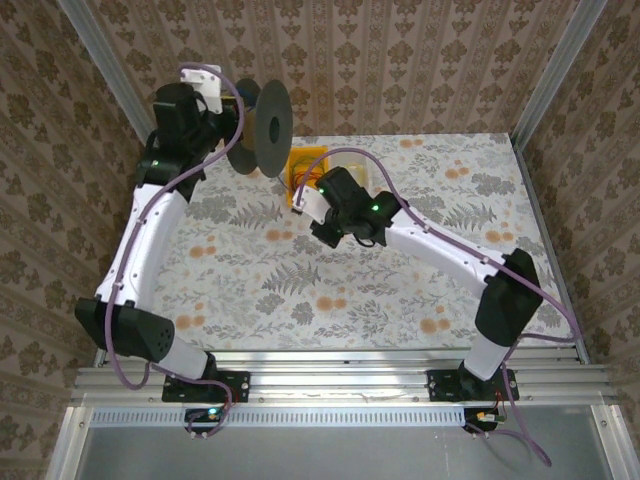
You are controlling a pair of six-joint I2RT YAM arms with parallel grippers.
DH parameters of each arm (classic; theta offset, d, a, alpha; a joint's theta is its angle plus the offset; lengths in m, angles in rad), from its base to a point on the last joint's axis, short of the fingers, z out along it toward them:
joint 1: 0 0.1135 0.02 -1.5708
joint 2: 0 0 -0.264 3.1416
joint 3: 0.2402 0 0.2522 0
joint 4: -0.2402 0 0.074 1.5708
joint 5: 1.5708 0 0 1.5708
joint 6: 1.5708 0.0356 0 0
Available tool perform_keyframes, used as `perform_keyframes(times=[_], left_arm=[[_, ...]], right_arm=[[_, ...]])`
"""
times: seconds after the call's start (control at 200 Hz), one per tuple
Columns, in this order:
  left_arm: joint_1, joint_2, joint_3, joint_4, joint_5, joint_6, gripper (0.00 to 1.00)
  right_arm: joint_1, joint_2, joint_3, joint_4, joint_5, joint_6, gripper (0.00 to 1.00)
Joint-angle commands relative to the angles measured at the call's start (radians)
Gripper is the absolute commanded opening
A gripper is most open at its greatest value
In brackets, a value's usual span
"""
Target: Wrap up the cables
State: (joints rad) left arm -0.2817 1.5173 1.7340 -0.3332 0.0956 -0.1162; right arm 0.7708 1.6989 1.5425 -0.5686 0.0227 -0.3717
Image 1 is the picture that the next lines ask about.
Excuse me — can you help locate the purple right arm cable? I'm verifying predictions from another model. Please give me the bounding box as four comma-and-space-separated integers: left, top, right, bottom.
294, 148, 584, 467

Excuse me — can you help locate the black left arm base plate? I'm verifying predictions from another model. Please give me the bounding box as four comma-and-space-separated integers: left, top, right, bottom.
162, 369, 251, 404

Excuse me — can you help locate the aluminium table side rail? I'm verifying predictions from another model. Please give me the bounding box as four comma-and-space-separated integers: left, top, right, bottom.
508, 132, 591, 364

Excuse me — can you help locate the red cable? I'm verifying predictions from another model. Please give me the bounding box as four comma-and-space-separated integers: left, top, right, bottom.
292, 167, 321, 189

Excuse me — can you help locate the yellow plastic bin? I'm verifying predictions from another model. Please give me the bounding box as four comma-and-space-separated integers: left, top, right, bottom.
284, 145, 331, 209

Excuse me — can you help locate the slotted grey cable duct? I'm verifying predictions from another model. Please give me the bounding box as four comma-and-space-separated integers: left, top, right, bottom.
89, 405, 466, 427

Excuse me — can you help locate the white plastic bin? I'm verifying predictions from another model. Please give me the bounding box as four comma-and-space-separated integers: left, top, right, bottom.
327, 151, 381, 194

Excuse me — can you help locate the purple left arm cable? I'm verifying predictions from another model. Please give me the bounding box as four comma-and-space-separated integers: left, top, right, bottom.
104, 61, 246, 440

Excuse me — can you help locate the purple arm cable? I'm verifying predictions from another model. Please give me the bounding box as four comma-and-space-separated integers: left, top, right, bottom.
104, 61, 246, 440
294, 148, 584, 467

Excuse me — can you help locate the aluminium frame post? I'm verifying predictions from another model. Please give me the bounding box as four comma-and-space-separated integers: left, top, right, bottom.
512, 0, 609, 146
57, 0, 159, 146

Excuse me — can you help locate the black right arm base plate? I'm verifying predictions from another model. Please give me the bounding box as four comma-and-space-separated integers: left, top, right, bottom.
427, 367, 520, 404

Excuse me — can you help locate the aluminium mounting rail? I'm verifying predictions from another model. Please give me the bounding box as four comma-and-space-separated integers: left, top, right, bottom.
69, 348, 614, 407

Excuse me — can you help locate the floral tablecloth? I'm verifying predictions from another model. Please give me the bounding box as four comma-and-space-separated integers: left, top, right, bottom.
149, 132, 576, 351

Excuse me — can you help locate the black cable spool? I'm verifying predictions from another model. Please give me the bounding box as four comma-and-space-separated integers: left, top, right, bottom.
225, 78, 294, 179

